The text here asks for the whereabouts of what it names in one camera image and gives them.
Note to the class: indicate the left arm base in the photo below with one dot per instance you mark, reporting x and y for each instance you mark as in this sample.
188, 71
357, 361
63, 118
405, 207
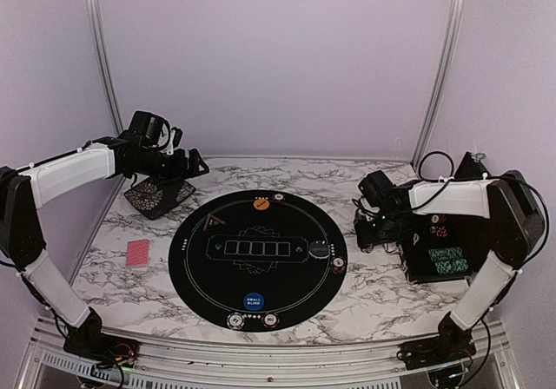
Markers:
89, 341

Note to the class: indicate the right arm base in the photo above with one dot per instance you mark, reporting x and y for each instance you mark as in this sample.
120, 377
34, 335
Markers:
445, 361

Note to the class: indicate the black floral patterned pouch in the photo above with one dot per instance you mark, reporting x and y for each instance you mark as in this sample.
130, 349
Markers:
154, 197

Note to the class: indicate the white red chip stack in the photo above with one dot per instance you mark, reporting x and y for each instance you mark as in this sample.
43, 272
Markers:
270, 320

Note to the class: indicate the black poker chip case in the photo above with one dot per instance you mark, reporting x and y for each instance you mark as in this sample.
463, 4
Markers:
453, 247

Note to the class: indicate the red playing card deck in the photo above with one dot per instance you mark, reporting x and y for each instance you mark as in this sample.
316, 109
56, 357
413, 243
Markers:
137, 253

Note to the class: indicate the blue small blind button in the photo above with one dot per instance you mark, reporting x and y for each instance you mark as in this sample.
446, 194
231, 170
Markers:
253, 302

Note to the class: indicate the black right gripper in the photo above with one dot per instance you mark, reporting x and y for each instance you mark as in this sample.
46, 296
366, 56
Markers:
365, 238

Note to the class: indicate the red triangular all-in marker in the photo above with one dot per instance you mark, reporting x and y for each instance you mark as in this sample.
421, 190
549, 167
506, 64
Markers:
212, 222

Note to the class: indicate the round black poker mat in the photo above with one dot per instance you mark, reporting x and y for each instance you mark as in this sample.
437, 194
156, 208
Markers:
263, 252

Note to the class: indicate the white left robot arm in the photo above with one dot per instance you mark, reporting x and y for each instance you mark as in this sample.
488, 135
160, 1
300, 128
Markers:
24, 192

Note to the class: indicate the orange big blind button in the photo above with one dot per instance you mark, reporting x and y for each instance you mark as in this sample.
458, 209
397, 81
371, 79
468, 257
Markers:
261, 204

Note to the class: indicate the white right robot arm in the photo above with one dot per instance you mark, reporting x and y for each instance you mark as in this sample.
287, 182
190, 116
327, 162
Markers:
495, 277

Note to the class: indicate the black dealer button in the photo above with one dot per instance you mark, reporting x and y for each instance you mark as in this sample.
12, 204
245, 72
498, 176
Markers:
319, 250

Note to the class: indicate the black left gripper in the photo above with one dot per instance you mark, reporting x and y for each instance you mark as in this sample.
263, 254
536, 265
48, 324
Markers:
180, 172

